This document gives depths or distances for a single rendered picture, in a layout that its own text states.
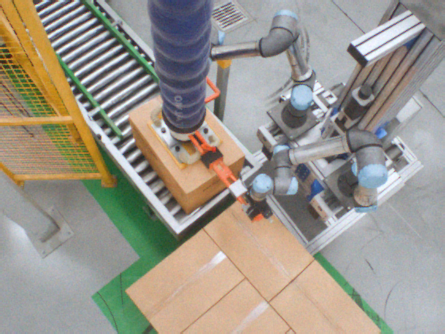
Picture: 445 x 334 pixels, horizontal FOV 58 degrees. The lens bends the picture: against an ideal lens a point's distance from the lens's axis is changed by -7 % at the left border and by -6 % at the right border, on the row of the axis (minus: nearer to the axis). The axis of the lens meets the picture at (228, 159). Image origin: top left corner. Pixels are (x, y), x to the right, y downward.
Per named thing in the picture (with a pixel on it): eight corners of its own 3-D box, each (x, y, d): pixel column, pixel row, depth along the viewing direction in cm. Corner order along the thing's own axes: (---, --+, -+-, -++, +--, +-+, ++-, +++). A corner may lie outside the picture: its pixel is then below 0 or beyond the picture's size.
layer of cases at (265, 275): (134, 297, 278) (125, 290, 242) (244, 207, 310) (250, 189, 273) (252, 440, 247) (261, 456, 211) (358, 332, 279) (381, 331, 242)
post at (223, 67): (210, 131, 349) (217, 56, 258) (217, 126, 351) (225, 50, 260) (216, 137, 347) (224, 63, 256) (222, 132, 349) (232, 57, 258)
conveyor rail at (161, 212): (7, 24, 330) (-2, 8, 313) (12, 21, 332) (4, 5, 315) (176, 238, 271) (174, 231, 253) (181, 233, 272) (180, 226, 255)
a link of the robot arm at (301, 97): (284, 113, 229) (289, 100, 216) (289, 93, 234) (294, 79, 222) (306, 119, 228) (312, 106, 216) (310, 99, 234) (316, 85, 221)
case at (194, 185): (135, 144, 279) (127, 114, 243) (185, 113, 291) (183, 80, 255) (187, 215, 262) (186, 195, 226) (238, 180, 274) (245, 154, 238)
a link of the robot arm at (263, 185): (274, 190, 179) (254, 190, 178) (270, 198, 189) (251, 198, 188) (273, 172, 182) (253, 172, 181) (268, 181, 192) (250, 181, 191)
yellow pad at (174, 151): (146, 125, 241) (145, 120, 236) (161, 116, 244) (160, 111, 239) (180, 170, 231) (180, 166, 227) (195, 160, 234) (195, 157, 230)
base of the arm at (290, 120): (296, 100, 244) (299, 91, 235) (311, 119, 240) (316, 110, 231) (275, 112, 240) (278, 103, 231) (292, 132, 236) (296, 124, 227)
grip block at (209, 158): (199, 158, 224) (199, 153, 219) (214, 149, 227) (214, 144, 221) (208, 171, 222) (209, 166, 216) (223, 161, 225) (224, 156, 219)
